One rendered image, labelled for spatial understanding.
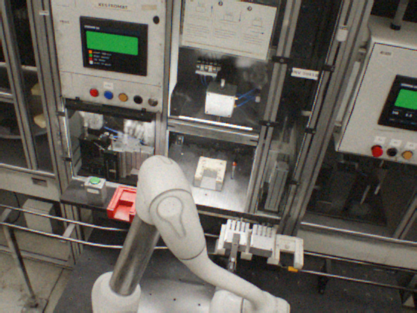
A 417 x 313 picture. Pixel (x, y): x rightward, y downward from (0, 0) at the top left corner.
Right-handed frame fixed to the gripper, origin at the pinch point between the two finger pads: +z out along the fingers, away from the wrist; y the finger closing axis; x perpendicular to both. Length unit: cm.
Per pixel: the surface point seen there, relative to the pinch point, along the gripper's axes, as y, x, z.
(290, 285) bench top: -22.5, -28.8, 0.1
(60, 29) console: 75, 77, 19
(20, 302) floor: -91, 116, -6
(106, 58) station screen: 68, 59, 16
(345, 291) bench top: -23, -55, 3
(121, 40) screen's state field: 75, 53, 17
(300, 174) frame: 27.3, -20.9, 20.2
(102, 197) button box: 6, 60, 5
